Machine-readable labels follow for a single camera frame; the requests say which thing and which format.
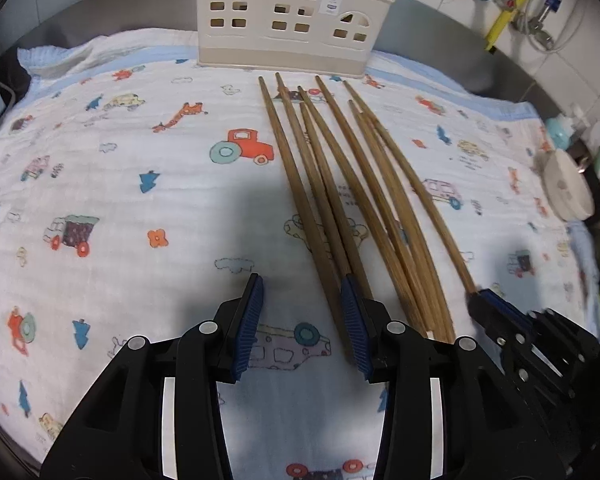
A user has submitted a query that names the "bunch of wooden chopsticks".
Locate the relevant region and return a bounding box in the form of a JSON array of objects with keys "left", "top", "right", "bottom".
[{"left": 257, "top": 72, "right": 457, "bottom": 361}]

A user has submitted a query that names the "plain metal valve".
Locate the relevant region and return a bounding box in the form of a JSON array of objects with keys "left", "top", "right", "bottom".
[{"left": 512, "top": 10, "right": 556, "bottom": 51}]

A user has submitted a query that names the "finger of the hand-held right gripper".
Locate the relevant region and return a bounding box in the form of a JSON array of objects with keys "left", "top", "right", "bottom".
[
  {"left": 467, "top": 292, "right": 578, "bottom": 461},
  {"left": 484, "top": 288, "right": 600, "bottom": 382}
]

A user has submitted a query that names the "light blue pump bottle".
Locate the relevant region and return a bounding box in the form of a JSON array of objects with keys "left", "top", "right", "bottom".
[{"left": 545, "top": 102, "right": 592, "bottom": 152}]

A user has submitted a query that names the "yellow gas hose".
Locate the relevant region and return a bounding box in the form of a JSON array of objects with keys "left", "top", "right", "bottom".
[{"left": 484, "top": 0, "right": 561, "bottom": 52}]

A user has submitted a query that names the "cream plastic utensil holder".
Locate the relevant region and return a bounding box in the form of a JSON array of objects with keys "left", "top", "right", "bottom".
[{"left": 195, "top": 0, "right": 396, "bottom": 80}]

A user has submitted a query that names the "white vehicle printed cloth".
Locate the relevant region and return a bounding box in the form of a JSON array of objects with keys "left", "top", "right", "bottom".
[{"left": 0, "top": 27, "right": 600, "bottom": 480}]

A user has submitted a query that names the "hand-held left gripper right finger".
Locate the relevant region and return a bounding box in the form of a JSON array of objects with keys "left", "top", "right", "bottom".
[{"left": 340, "top": 275, "right": 566, "bottom": 480}]

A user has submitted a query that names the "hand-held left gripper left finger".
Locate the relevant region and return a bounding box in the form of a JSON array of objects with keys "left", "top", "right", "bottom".
[{"left": 40, "top": 274, "right": 264, "bottom": 480}]

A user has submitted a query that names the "white bowl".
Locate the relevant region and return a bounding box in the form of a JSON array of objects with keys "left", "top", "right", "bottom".
[{"left": 541, "top": 149, "right": 596, "bottom": 222}]

